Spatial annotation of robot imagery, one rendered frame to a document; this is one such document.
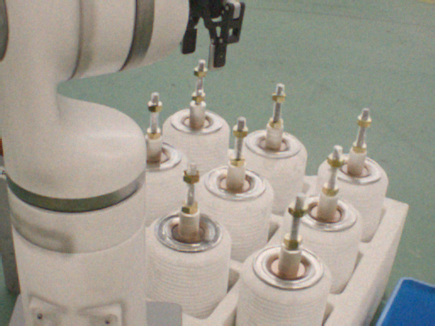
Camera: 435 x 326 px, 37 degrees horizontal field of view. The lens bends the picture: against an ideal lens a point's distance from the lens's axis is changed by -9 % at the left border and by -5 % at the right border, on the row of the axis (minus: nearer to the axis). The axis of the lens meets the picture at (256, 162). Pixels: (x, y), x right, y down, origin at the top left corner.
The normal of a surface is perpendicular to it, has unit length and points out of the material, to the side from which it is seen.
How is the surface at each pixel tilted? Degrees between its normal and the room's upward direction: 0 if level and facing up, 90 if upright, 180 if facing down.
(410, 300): 88
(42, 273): 90
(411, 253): 0
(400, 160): 0
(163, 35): 103
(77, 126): 38
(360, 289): 0
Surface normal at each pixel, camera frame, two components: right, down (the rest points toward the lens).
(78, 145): 0.81, -0.31
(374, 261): 0.10, -0.86
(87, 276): 0.27, 0.50
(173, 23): 0.62, 0.54
